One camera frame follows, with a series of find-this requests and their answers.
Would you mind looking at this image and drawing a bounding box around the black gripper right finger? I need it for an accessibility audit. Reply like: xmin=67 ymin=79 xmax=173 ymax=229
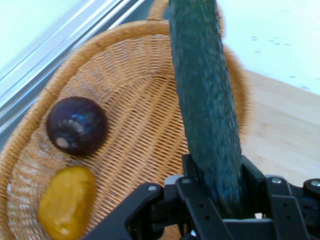
xmin=240 ymin=154 xmax=320 ymax=240

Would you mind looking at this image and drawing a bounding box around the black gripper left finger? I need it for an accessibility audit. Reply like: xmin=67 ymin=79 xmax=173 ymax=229
xmin=81 ymin=153 xmax=234 ymax=240

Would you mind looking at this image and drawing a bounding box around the green cucumber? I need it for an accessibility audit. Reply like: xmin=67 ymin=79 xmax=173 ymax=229
xmin=167 ymin=0 xmax=251 ymax=220

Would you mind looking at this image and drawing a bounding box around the wooden cutting board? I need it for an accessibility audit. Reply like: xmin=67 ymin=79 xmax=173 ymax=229
xmin=236 ymin=69 xmax=320 ymax=189

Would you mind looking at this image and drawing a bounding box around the yellow toy potato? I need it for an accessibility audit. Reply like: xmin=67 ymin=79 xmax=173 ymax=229
xmin=37 ymin=165 xmax=98 ymax=240

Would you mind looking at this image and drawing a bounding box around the woven wicker basket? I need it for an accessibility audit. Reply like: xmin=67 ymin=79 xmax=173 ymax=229
xmin=0 ymin=0 xmax=255 ymax=240

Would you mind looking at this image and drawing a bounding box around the dark purple round fruit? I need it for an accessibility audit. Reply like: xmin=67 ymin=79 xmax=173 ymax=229
xmin=45 ymin=95 xmax=110 ymax=158

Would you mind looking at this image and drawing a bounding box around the aluminium window rail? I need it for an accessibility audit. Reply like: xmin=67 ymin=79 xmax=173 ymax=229
xmin=0 ymin=0 xmax=147 ymax=135

